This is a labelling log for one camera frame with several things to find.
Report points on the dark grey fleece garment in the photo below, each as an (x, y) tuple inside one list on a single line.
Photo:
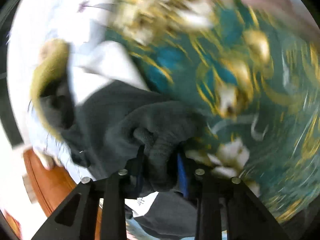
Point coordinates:
[(112, 120)]

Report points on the wooden bed frame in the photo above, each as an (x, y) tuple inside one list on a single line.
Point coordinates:
[(50, 187)]

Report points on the blue daisy print duvet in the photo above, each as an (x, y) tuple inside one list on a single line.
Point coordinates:
[(37, 17)]

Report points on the olive green knit sweater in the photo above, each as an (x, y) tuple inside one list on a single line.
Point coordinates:
[(50, 65)]

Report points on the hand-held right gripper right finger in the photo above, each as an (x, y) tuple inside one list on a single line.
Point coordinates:
[(183, 180)]

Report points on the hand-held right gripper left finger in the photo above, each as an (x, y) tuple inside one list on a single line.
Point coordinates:
[(115, 205)]

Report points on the teal floral bed blanket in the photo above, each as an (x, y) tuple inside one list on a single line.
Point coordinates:
[(275, 105)]

